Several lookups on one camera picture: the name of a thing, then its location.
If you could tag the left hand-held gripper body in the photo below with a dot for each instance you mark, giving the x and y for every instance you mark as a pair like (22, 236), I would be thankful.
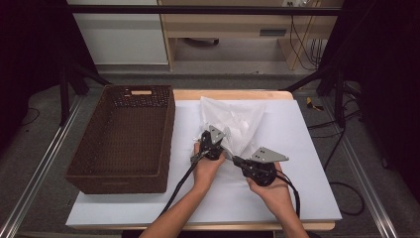
(213, 147)

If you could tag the brown wicker basket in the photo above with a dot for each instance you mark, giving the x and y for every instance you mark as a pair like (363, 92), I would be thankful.
(125, 139)

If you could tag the black curtain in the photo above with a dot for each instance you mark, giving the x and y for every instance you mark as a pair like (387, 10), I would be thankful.
(29, 49)
(386, 66)

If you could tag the person's left hand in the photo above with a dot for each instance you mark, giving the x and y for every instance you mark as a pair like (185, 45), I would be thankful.
(204, 172)

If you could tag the black metal stand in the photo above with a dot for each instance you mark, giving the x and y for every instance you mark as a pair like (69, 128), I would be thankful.
(65, 99)
(339, 99)

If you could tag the black horizontal frame bar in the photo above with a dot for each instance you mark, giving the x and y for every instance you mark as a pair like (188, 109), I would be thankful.
(198, 10)

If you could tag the person's right hand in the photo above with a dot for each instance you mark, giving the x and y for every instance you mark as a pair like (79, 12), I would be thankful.
(275, 196)

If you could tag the wooden desk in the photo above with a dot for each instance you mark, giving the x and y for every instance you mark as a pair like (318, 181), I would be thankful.
(228, 24)

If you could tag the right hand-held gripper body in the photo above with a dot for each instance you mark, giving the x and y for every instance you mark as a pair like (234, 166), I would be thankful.
(262, 172)

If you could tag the aluminium floor rail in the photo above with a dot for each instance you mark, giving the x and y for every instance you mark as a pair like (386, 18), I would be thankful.
(43, 162)
(366, 178)

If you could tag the yellow and black tool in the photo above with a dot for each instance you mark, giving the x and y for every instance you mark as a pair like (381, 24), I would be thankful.
(312, 104)

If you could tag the white cabinet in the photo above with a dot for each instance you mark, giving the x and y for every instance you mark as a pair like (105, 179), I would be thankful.
(122, 39)

